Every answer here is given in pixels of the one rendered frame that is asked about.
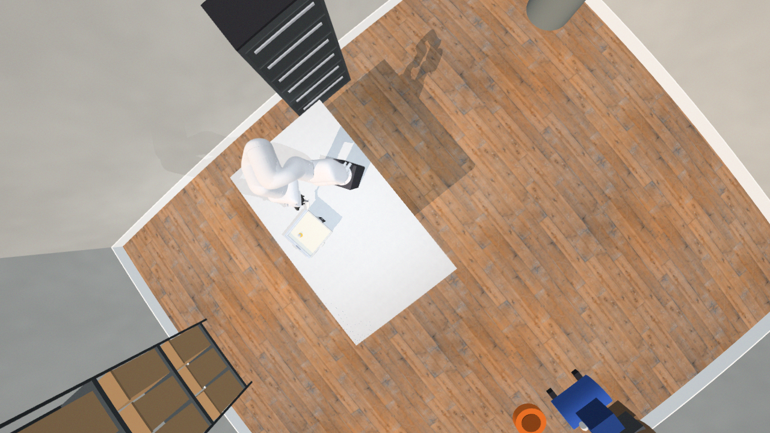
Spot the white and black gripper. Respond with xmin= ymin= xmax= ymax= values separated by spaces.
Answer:
xmin=288 ymin=191 xmax=305 ymax=210

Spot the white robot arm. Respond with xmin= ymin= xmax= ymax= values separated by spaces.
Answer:
xmin=241 ymin=138 xmax=352 ymax=207

